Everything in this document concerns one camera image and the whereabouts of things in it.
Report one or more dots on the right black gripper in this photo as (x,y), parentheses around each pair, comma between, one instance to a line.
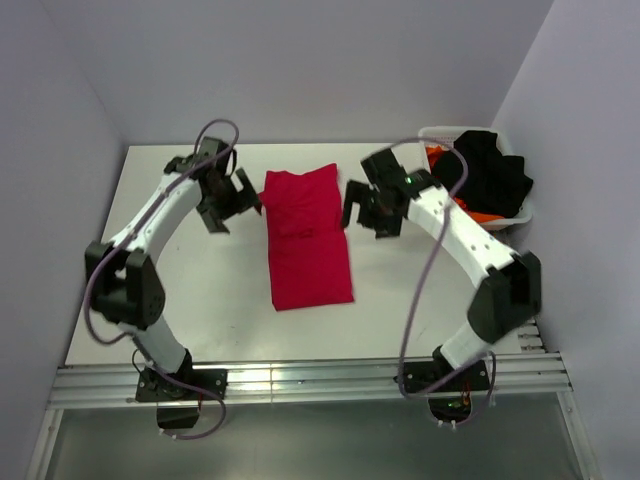
(386,227)

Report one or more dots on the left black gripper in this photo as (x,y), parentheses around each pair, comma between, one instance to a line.
(214,217)

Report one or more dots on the red t shirt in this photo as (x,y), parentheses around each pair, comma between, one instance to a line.
(308,256)

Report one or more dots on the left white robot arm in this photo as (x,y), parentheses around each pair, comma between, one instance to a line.
(123,285)

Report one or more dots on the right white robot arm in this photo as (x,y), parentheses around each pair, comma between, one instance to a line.
(507,284)

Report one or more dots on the orange t shirt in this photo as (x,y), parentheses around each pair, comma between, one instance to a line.
(433,155)

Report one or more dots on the white plastic basket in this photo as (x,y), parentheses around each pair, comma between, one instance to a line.
(448,169)

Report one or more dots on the black t shirt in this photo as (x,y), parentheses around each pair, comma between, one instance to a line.
(496,183)

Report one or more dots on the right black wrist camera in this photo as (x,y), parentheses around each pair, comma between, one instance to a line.
(382,168)

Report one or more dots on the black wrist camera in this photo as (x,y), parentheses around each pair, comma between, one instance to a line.
(382,168)
(215,148)

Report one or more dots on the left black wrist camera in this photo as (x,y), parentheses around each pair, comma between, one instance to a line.
(215,148)

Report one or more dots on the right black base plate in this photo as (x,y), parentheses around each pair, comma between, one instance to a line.
(420,375)

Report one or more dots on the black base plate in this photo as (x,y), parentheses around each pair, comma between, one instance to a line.
(420,375)
(198,384)

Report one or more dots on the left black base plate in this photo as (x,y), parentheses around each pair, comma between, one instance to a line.
(198,384)

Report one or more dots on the aluminium rail frame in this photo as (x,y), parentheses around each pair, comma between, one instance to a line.
(532,370)

